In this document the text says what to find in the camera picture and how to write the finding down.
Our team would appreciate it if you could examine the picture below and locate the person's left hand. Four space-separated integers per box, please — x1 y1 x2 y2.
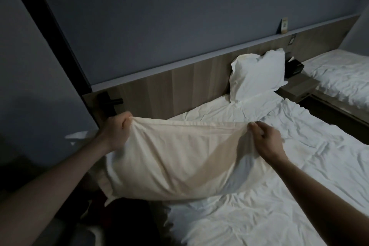
96 111 134 153

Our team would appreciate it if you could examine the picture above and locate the person's right hand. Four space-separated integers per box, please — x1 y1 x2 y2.
248 121 289 166

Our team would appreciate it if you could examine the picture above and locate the white pillow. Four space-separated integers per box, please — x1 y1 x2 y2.
65 116 274 208
229 48 289 105

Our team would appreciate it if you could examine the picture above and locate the person's right forearm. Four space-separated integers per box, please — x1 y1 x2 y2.
268 153 369 246

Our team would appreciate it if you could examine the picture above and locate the person's left forearm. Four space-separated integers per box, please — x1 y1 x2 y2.
0 136 113 246

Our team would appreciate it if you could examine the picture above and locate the white neighbouring bed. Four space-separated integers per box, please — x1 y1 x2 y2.
301 49 369 127

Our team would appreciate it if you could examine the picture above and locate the white wrinkled duvet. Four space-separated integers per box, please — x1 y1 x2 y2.
164 97 369 246

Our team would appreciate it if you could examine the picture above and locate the wooden nightstand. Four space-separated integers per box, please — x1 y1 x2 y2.
275 73 321 104

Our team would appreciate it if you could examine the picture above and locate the black tissue box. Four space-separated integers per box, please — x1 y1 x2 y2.
284 57 305 78

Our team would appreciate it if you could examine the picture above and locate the wooden headboard with ledge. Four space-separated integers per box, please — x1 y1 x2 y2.
82 13 361 128

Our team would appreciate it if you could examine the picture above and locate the black wall lamp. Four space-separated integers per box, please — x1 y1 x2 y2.
96 91 124 116

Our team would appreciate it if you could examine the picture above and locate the black wall trim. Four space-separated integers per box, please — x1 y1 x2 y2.
5 0 93 95

